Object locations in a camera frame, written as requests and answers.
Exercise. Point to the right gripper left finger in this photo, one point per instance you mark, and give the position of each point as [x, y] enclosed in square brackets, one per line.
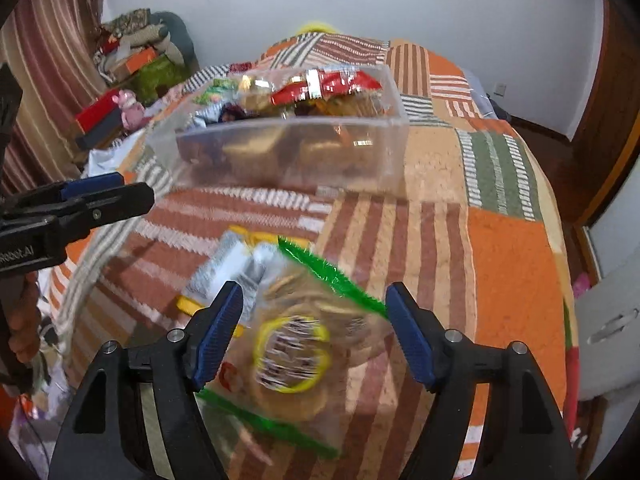
[103, 434]

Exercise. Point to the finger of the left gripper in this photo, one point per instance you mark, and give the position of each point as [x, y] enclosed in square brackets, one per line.
[113, 205]
[89, 185]

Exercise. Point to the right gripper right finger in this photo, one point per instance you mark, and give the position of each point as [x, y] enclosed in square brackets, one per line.
[523, 437]

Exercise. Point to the green edged cookie bag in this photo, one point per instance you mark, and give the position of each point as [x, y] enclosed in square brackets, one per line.
[287, 374]

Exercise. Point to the yellow white snack bag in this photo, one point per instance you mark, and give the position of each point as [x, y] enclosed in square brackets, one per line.
[251, 259]

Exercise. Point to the green pea snack bag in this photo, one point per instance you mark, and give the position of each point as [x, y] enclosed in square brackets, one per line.
[219, 89]

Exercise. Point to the red snack packet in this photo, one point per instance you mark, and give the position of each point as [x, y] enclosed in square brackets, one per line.
[318, 84]

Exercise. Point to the person left hand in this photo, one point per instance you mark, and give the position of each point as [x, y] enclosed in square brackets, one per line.
[20, 342]

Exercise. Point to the white plastic bag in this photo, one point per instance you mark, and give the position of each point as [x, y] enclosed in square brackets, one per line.
[109, 160]

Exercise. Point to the red rectangular box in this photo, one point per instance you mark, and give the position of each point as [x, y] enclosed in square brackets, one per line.
[93, 114]

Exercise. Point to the pink plush toy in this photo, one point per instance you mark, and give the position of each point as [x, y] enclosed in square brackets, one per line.
[132, 112]

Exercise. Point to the patchwork striped bed quilt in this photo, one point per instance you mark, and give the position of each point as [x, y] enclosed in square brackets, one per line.
[477, 237]

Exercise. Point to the orange cardboard box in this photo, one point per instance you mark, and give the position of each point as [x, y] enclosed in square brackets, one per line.
[124, 69]

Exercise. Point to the red striped curtain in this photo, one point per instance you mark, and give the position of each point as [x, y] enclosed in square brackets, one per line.
[48, 45]

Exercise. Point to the white sticker covered appliance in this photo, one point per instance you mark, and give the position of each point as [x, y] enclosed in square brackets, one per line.
[608, 318]

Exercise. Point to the clear plastic storage bin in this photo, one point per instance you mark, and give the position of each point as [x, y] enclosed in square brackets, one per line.
[355, 142]

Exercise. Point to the wooden door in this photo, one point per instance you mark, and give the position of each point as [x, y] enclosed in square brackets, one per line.
[606, 143]

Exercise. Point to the yellow curved object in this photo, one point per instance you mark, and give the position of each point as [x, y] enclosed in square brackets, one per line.
[316, 26]

